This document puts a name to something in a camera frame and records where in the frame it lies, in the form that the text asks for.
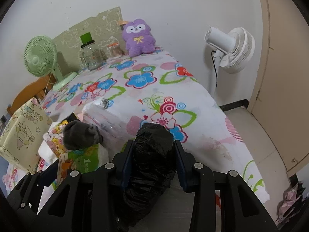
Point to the green patterned backboard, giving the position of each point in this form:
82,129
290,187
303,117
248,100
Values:
104,29

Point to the glass mason jar mug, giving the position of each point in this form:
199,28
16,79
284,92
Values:
91,56

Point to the cotton swab jar orange lid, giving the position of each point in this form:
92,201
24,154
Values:
115,50

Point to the purple plush bunny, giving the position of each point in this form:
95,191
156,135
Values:
138,38

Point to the pink cloth on floor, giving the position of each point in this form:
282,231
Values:
291,208

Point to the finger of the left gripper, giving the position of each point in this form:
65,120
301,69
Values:
29,189

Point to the pink wet wipes pack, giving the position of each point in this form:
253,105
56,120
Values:
111,127

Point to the yellow birthday storage box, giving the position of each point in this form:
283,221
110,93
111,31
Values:
23,135

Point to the white standing fan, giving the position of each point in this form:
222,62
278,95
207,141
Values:
231,52

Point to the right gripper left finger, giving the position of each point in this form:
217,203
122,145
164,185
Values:
87,202

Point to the cartoon bear tissue pack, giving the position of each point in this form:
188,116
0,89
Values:
54,138

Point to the floral tablecloth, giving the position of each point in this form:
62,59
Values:
156,88

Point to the beige door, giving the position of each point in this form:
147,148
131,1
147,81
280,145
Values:
279,101

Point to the white folded towel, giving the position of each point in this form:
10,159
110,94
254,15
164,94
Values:
47,157

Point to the grey knitted cloth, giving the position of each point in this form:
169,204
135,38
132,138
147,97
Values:
79,135

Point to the green tissue pack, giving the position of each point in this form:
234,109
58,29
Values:
84,160

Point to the wall power socket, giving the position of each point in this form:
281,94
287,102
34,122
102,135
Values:
3,119

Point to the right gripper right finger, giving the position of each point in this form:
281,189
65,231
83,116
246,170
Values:
241,210

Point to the green desk fan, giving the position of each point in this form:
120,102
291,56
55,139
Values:
41,59

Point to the wooden chair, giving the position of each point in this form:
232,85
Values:
37,90

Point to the black sock bundle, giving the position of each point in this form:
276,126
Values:
150,171

